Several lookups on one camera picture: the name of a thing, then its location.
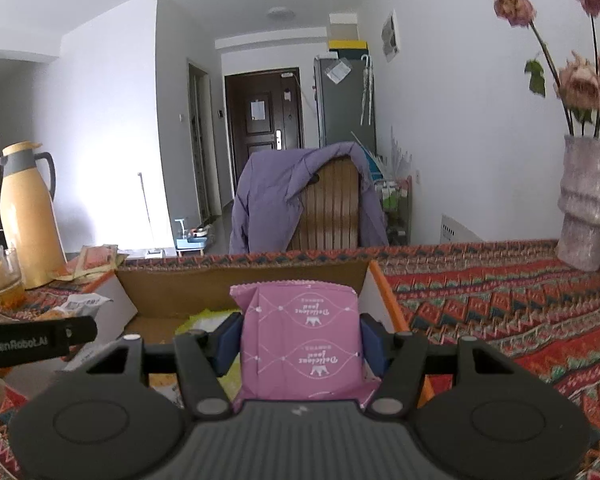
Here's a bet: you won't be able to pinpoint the pink snack packet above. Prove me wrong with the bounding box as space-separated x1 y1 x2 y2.
229 282 383 413

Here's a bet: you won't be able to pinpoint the red cardboard box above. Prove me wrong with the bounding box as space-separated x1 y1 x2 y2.
55 259 437 411

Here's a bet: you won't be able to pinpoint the paper sheet on refrigerator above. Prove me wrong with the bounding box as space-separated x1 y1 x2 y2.
325 60 353 85

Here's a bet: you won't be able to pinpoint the pink textured vase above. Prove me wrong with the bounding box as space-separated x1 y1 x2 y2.
556 134 600 272

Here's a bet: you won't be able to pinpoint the blue folded item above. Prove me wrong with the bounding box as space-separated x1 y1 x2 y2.
351 131 388 181

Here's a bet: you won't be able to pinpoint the yellow and navy box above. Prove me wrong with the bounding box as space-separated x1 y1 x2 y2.
328 39 369 58

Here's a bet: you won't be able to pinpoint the small storage rack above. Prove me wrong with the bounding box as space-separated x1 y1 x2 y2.
375 177 413 246

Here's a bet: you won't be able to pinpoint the wooden chair with purple jacket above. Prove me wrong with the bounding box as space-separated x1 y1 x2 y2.
229 141 390 255

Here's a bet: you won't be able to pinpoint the yellow thermos jug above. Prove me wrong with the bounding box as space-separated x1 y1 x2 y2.
0 141 68 291

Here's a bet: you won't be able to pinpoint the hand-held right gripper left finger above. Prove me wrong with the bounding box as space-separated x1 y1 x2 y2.
82 312 244 420

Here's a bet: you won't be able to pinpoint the grey refrigerator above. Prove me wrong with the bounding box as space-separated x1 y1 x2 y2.
314 56 377 151

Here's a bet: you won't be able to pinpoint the glass cup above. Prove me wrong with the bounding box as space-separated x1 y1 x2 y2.
0 245 27 311

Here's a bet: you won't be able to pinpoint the white folded umbrella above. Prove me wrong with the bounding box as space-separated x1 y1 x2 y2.
358 55 376 126

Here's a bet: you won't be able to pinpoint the dark brown entrance door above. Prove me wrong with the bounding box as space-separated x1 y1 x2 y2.
224 66 306 206

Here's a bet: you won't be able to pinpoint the beige box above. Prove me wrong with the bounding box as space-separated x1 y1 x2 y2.
329 12 360 41

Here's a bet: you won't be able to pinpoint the white mop handle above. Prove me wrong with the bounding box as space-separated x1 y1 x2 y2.
137 171 157 253

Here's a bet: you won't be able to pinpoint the small blue stool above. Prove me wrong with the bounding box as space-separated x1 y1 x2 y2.
174 217 215 257

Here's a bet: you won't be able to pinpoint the dried pink roses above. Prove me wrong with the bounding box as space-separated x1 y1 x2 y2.
482 0 600 148

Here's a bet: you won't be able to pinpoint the stack of orange sachets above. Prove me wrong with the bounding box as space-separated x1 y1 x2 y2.
55 244 129 281

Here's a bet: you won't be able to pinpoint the grey interior door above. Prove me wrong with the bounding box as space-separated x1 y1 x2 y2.
187 59 216 226

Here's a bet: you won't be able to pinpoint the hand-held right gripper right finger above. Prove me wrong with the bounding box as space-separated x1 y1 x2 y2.
358 312 518 420

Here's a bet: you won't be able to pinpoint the white wall fuse panel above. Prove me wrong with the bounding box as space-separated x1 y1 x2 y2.
381 9 401 63

